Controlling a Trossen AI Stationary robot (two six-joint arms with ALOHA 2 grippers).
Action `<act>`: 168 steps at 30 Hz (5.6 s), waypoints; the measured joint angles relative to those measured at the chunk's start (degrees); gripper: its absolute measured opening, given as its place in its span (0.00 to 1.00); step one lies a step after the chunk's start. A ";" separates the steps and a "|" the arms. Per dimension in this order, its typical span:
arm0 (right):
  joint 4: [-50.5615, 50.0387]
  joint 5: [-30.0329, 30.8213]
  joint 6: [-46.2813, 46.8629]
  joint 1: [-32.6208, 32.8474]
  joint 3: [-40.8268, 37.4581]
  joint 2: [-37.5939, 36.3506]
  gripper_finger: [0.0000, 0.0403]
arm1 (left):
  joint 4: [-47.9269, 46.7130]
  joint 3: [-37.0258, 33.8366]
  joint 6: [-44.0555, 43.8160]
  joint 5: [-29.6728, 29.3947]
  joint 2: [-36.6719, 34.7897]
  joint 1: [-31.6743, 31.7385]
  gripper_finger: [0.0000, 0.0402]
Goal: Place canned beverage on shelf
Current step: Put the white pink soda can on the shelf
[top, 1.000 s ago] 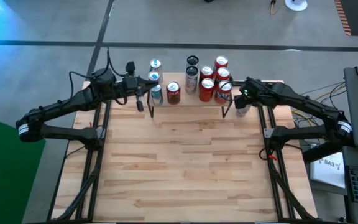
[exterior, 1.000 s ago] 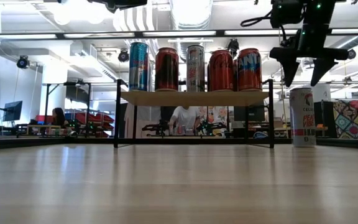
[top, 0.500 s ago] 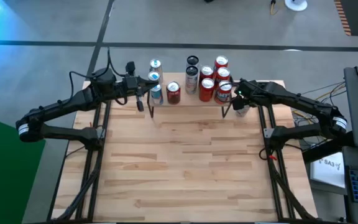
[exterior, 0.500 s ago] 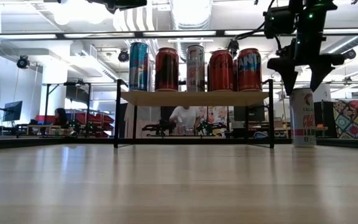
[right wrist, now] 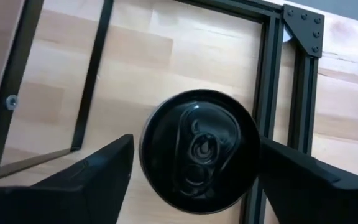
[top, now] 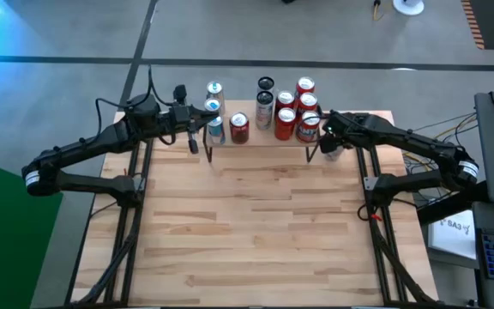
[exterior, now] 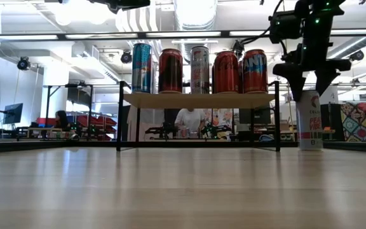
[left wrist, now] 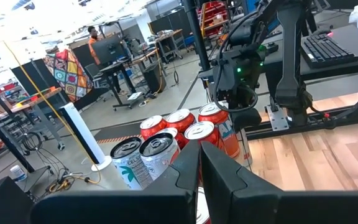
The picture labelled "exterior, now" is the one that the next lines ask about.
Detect slim Fanta can black lid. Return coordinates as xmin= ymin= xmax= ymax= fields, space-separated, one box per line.
xmin=190 ymin=46 xmax=210 ymax=95

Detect wooden bench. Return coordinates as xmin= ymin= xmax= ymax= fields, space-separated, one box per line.
xmin=27 ymin=127 xmax=64 ymax=139

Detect black overhead beam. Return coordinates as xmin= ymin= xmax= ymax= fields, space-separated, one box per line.
xmin=0 ymin=27 xmax=366 ymax=42

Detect white pillar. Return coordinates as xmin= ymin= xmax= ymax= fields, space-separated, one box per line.
xmin=323 ymin=85 xmax=339 ymax=104

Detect black ceiling spotlight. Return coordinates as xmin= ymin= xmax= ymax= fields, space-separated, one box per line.
xmin=233 ymin=39 xmax=246 ymax=58
xmin=120 ymin=50 xmax=133 ymax=64
xmin=348 ymin=50 xmax=365 ymax=62
xmin=17 ymin=56 xmax=31 ymax=71

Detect white cloth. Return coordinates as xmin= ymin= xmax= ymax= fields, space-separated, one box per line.
xmin=126 ymin=104 xmax=166 ymax=142

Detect red-orange soda can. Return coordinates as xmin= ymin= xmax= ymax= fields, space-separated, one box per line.
xmin=214 ymin=50 xmax=240 ymax=94

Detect red Fanta strawberry can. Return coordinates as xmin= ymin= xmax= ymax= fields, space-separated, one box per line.
xmin=241 ymin=48 xmax=269 ymax=94
xmin=238 ymin=60 xmax=243 ymax=94

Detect red Coca-Cola can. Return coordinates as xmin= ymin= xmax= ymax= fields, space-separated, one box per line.
xmin=158 ymin=48 xmax=184 ymax=94

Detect red storage rack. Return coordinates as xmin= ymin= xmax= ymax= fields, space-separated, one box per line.
xmin=74 ymin=113 xmax=118 ymax=141

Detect wooden shelf black metal legs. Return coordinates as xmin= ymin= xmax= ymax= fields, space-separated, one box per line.
xmin=116 ymin=80 xmax=281 ymax=153

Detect floral patterned cloth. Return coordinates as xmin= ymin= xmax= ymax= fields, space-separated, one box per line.
xmin=203 ymin=108 xmax=234 ymax=138

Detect red blue box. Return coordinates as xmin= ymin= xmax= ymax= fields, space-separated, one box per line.
xmin=36 ymin=117 xmax=57 ymax=128

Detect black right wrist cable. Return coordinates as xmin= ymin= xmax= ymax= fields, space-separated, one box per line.
xmin=239 ymin=0 xmax=285 ymax=45

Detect black frame stand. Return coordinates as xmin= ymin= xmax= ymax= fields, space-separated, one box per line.
xmin=44 ymin=83 xmax=94 ymax=141

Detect colourful patterned panel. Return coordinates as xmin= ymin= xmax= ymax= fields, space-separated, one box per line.
xmin=340 ymin=101 xmax=366 ymax=143

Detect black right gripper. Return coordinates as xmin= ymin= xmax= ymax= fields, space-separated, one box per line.
xmin=272 ymin=0 xmax=352 ymax=102

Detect person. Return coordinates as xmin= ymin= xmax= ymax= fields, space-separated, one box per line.
xmin=54 ymin=110 xmax=72 ymax=131
xmin=174 ymin=108 xmax=207 ymax=138

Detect white Celsius slim can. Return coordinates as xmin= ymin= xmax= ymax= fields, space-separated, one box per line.
xmin=296 ymin=90 xmax=324 ymax=151

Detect black aluminium extrusion frame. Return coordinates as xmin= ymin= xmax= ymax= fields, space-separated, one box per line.
xmin=0 ymin=139 xmax=366 ymax=155

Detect black computer monitor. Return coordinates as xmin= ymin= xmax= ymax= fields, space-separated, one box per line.
xmin=2 ymin=102 xmax=24 ymax=125

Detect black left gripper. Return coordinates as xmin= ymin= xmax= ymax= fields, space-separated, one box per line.
xmin=89 ymin=0 xmax=151 ymax=15

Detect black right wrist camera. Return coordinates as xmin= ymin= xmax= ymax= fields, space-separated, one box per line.
xmin=268 ymin=10 xmax=304 ymax=45

